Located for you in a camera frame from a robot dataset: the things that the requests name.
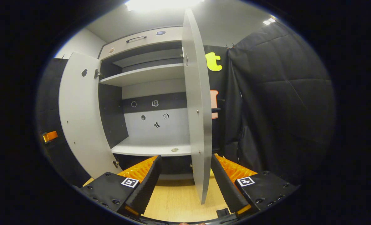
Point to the large ceiling light panel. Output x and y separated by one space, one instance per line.
163 4

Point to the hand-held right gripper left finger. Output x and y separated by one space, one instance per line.
146 184

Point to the grey cabinet drawer front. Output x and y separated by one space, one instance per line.
160 39

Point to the grey cabinet shelf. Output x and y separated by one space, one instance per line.
141 75
148 147

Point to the metal door hinge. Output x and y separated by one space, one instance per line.
185 58
97 73
116 163

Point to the grey shoe cabinet door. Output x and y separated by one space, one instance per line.
82 118
199 93

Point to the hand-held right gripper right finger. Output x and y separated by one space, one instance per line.
226 187

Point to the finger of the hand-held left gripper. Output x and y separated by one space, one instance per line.
51 136

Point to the grey double-door shoe cabinet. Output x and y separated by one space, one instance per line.
110 115

